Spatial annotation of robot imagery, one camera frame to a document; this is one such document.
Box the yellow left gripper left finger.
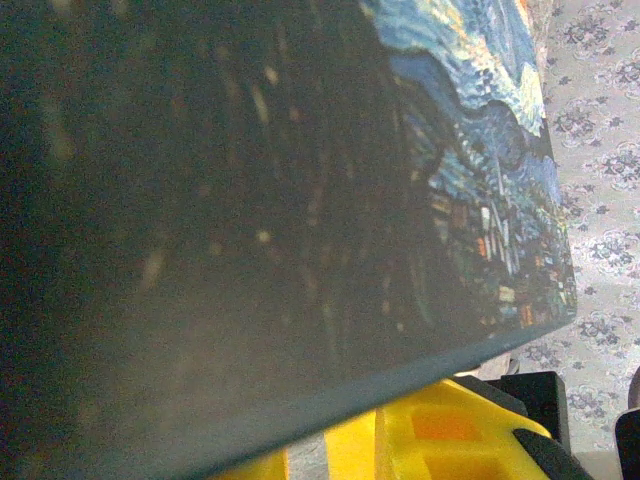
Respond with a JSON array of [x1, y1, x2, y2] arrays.
[[212, 445, 290, 480]]

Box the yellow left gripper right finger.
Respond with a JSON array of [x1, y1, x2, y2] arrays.
[[322, 378, 553, 480]]

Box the black block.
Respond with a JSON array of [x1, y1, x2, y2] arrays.
[[462, 370, 572, 454]]

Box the dark rounded object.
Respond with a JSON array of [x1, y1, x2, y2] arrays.
[[613, 366, 640, 480]]

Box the dark box with painting print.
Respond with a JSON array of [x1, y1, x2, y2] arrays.
[[0, 0, 579, 480]]

